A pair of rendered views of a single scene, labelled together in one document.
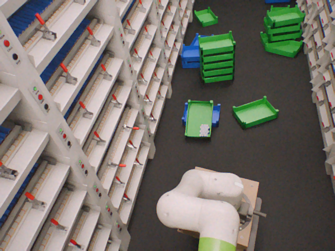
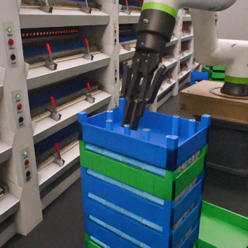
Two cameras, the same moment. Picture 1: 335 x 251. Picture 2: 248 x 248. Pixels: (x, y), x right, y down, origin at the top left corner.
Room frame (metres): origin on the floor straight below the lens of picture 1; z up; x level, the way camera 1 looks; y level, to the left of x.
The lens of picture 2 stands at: (-0.73, 0.23, 0.72)
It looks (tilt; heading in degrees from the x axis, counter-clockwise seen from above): 20 degrees down; 4
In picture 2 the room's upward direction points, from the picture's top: straight up
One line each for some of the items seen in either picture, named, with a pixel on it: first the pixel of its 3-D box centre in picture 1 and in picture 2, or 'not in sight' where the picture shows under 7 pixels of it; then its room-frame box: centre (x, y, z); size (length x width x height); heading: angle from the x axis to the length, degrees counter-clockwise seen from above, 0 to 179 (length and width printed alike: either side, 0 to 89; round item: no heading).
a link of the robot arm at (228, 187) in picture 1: (225, 191); (238, 60); (0.70, -0.20, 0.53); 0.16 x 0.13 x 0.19; 66
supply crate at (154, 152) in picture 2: not in sight; (142, 128); (0.01, 0.24, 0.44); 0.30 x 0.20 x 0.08; 57
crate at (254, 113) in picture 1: (254, 111); not in sight; (1.64, -0.71, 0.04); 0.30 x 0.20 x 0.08; 100
